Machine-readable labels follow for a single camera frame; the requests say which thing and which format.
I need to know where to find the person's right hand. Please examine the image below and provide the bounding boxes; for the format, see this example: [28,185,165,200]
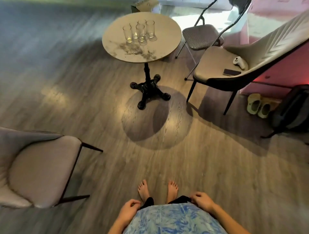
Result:
[190,192,217,213]

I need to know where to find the person's left hand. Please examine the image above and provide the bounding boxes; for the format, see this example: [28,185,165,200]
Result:
[116,199,141,225]

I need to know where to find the person's left forearm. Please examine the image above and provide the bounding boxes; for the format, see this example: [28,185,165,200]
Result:
[107,220,129,234]

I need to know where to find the person's right forearm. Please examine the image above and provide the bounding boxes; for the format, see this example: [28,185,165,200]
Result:
[210,204,251,234]

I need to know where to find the person's left foot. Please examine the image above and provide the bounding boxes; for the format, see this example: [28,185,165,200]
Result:
[138,179,150,202]

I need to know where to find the person's foot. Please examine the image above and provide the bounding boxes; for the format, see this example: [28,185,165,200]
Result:
[166,180,179,204]
[138,179,150,202]

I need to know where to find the black trousers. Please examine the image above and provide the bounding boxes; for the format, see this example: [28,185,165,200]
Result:
[140,195,192,209]

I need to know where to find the person's right foot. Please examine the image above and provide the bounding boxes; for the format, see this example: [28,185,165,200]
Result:
[166,180,179,204]

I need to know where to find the blue patterned shirt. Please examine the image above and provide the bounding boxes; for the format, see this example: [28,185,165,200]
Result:
[123,202,228,234]

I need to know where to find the grey upholstered dining chair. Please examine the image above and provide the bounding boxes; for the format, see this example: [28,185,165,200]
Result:
[0,127,104,209]

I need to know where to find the pale green slipper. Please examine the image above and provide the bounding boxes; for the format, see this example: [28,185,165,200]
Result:
[257,97,278,119]
[246,94,262,115]

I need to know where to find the black backpack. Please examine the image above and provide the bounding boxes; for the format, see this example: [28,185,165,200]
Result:
[261,84,309,145]

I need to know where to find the black smartphone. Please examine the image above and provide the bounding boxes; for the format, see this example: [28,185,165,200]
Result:
[222,69,242,77]

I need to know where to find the beige quilted-back dining chair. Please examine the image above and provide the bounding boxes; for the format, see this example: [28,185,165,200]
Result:
[186,11,309,116]

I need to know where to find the white game controller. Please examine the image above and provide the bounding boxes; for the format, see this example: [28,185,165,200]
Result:
[233,56,249,71]

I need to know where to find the round marble table black base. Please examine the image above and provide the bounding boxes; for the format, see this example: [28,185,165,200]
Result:
[102,12,182,110]

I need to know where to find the folding chair checkered seat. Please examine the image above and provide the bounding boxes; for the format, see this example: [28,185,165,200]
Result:
[175,0,252,81]

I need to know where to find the cardboard box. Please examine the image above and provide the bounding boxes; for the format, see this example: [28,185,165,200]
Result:
[131,0,161,13]

